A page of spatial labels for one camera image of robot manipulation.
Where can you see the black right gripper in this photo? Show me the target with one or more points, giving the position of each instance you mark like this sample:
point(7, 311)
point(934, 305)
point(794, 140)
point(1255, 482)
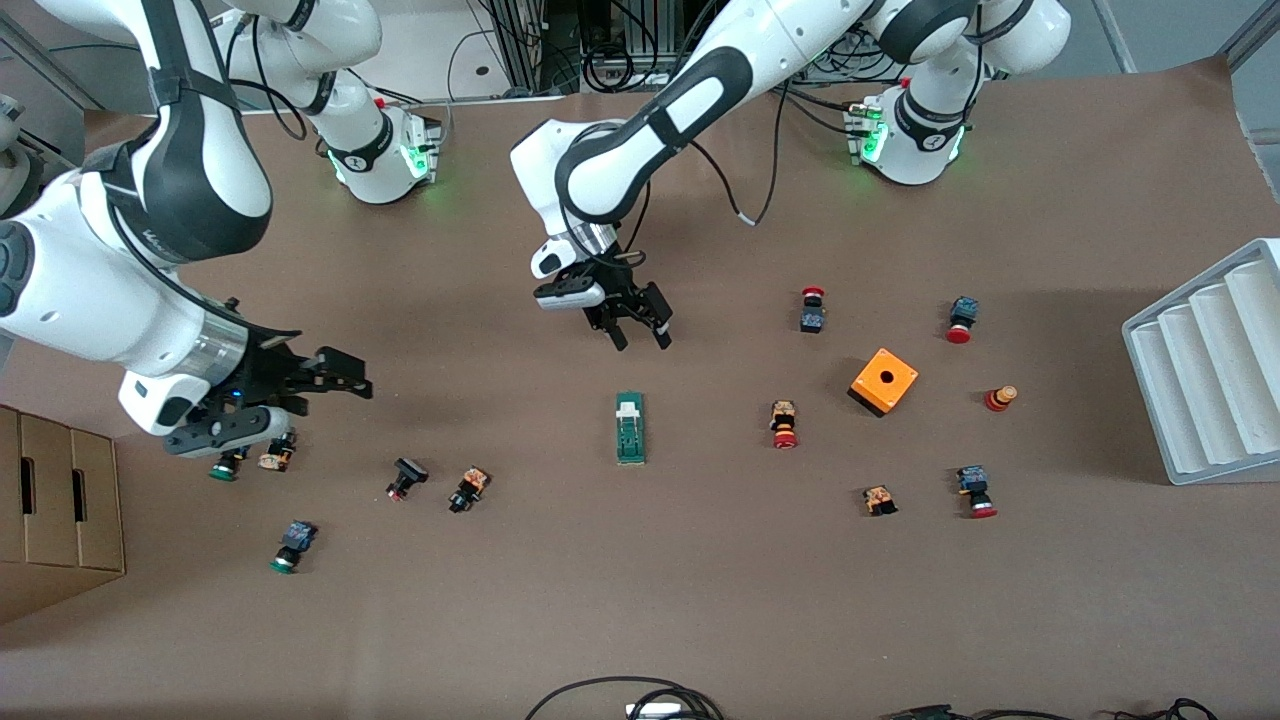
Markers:
point(272, 368)

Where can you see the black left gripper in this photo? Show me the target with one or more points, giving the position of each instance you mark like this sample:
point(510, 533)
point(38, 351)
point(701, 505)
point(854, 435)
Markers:
point(617, 291)

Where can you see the green circuit board module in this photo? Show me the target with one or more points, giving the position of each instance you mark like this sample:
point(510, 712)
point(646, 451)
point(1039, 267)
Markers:
point(630, 435)

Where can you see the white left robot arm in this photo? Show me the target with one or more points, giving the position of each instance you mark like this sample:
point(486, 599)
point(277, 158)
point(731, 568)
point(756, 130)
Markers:
point(700, 100)

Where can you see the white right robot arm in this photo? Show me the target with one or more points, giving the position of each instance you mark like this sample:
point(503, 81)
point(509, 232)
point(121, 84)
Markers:
point(100, 280)

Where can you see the black square button red tip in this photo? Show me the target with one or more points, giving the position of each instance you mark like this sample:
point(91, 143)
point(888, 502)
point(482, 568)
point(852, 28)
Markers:
point(408, 472)

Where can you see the green pushbutton blue block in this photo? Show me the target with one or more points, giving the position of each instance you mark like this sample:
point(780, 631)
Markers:
point(225, 468)
point(295, 540)

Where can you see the black selector orange block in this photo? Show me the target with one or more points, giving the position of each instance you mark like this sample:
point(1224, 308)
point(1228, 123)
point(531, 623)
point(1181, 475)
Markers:
point(470, 488)

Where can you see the red button black block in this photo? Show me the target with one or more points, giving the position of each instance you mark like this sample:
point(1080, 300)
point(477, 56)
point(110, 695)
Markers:
point(812, 318)

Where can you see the red mushroom button orange block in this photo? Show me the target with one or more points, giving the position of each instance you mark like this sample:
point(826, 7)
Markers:
point(784, 425)

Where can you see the small orange contact block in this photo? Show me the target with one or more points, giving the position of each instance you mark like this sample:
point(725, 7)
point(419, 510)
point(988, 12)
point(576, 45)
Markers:
point(880, 500)

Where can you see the white board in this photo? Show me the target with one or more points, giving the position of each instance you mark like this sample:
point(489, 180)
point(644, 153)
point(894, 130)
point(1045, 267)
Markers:
point(460, 55)

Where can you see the brown cardboard box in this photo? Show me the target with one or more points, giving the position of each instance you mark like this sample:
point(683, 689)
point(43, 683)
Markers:
point(60, 520)

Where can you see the red mushroom button blue block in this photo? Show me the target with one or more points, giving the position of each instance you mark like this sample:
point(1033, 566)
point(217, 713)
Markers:
point(973, 485)
point(963, 312)

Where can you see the red orange button cap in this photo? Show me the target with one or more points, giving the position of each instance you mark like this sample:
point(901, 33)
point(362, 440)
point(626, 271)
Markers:
point(998, 400)

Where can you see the white plug adapter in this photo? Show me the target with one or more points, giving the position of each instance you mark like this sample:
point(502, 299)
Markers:
point(655, 711)

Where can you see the white ridged tray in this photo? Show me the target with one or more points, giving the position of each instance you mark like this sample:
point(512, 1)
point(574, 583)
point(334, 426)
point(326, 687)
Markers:
point(1200, 380)

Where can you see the black switch orange block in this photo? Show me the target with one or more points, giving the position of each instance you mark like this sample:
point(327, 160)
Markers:
point(278, 455)

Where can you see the orange button enclosure box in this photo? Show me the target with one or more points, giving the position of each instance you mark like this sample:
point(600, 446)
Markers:
point(900, 385)

